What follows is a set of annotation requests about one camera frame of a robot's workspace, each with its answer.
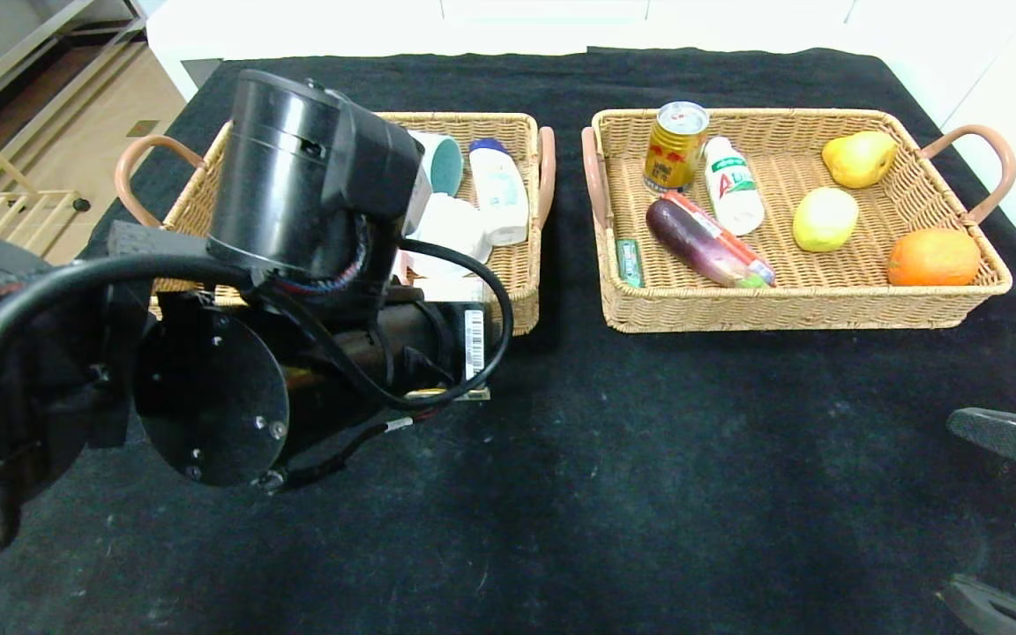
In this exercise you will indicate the orange fruit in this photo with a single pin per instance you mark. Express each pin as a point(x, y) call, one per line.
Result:
point(933, 257)

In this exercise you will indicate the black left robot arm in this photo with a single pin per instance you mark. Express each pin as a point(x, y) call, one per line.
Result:
point(296, 185)

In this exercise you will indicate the white low bench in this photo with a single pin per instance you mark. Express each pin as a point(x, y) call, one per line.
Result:
point(199, 35)

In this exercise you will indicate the white lotion bottle blue cap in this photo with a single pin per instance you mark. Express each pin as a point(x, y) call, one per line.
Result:
point(499, 196)

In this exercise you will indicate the purple eggplant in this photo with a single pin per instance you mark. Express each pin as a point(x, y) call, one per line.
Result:
point(693, 242)

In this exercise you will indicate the yellow lemon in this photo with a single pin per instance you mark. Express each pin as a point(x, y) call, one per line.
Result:
point(825, 220)

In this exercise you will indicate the white round plastic plate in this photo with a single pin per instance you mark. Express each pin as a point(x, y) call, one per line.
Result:
point(455, 225)

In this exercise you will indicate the cream wooden rack on wheels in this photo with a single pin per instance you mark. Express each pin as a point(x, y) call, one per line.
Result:
point(23, 212)

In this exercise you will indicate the grey metal shelf unit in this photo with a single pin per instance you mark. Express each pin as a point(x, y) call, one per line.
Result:
point(14, 44)

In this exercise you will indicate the wicker basket holding fruit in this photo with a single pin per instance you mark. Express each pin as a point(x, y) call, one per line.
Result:
point(693, 300)

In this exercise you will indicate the brass floor socket plate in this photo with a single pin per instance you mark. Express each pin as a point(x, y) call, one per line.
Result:
point(143, 128)

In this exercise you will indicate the black tablecloth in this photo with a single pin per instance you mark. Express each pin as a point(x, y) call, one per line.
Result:
point(693, 459)

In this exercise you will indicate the orange sausage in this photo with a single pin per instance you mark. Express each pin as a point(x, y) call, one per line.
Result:
point(724, 236)

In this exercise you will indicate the teal plastic cup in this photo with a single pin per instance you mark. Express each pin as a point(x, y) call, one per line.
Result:
point(444, 163)

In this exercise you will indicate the white milk bottle green label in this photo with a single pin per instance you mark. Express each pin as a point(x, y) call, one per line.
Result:
point(733, 190)

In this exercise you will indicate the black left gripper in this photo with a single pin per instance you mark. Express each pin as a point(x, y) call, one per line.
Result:
point(475, 344)

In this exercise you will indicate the yellow pear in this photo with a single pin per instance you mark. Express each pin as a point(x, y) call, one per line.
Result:
point(861, 159)

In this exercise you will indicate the wicker basket holding teal cup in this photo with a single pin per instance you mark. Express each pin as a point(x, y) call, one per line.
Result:
point(517, 282)

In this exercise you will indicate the small green gum pack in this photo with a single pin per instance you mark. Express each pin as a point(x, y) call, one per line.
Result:
point(629, 263)

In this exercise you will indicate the gold drink can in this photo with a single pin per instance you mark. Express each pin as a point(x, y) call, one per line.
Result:
point(674, 157)

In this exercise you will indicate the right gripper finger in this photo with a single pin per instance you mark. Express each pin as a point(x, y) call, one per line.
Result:
point(1011, 437)
point(1002, 610)

